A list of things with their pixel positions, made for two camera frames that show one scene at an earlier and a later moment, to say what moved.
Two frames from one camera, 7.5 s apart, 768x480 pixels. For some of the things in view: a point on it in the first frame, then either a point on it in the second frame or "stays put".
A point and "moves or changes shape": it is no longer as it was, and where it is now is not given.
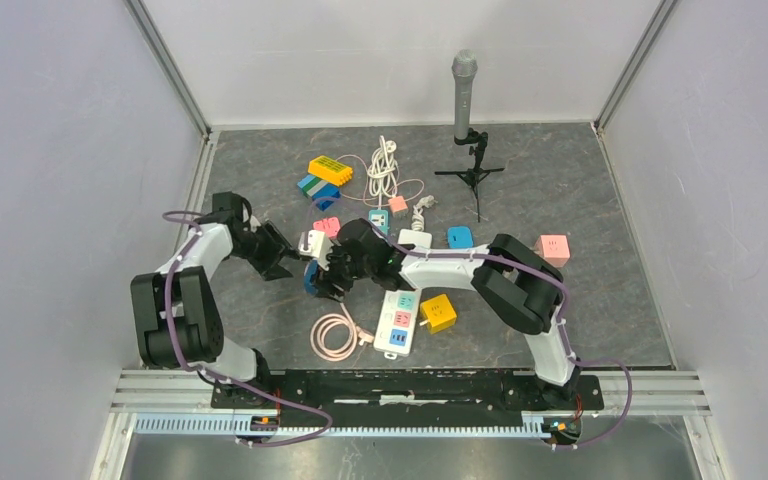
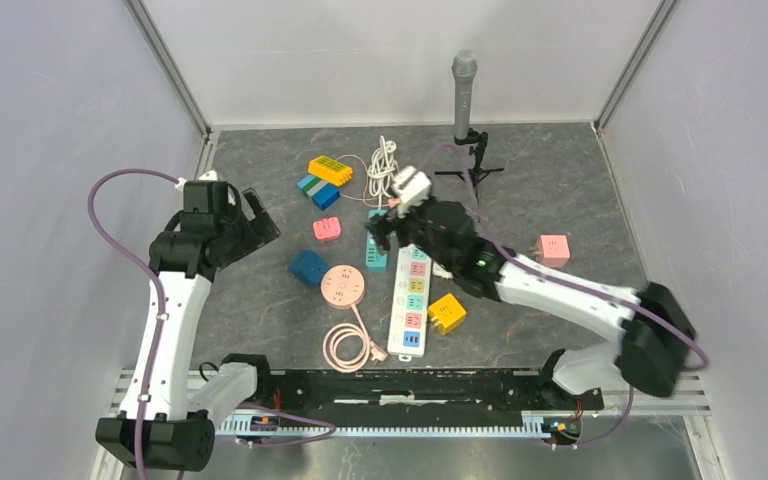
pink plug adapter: x=330 y=226 stays put
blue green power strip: x=322 y=193 stays put
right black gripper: x=328 y=276 → x=382 y=228
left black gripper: x=278 y=247 → x=258 y=230
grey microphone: x=464 y=67 stays put
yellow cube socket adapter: x=439 y=313 moves or changes shape
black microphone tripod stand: x=474 y=175 stays put
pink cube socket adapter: x=554 y=248 stays put
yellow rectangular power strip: x=330 y=170 stays put
